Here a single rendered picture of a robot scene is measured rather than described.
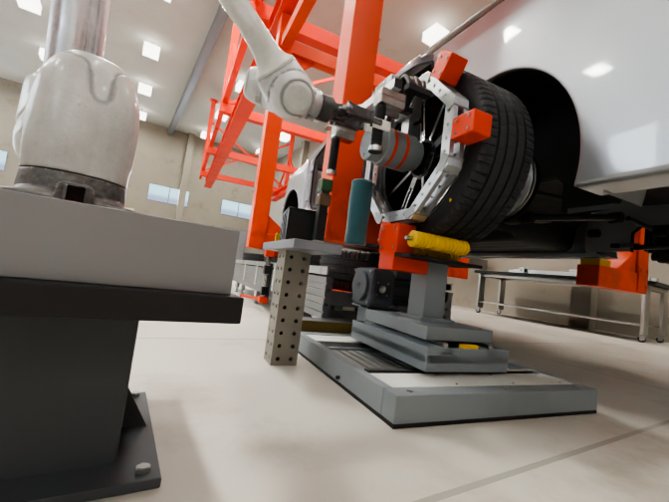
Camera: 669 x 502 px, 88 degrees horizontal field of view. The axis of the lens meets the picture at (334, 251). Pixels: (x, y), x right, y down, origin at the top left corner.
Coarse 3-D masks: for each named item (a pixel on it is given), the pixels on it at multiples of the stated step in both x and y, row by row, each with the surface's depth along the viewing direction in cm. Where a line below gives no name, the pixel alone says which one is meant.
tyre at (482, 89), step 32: (480, 96) 112; (512, 96) 123; (512, 128) 112; (480, 160) 108; (512, 160) 113; (448, 192) 119; (480, 192) 113; (512, 192) 117; (416, 224) 132; (448, 224) 121; (480, 224) 123
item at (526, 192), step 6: (534, 162) 144; (534, 168) 143; (534, 174) 143; (528, 180) 143; (534, 180) 143; (528, 186) 142; (534, 186) 142; (522, 192) 145; (528, 192) 142; (522, 198) 144; (528, 198) 144; (516, 204) 146; (522, 204) 146; (516, 210) 148; (510, 216) 151
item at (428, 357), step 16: (352, 320) 153; (352, 336) 151; (368, 336) 139; (384, 336) 129; (400, 336) 129; (384, 352) 128; (400, 352) 119; (416, 352) 112; (432, 352) 108; (448, 352) 111; (464, 352) 114; (480, 352) 116; (496, 352) 120; (432, 368) 108; (448, 368) 111; (464, 368) 113; (480, 368) 116; (496, 368) 119
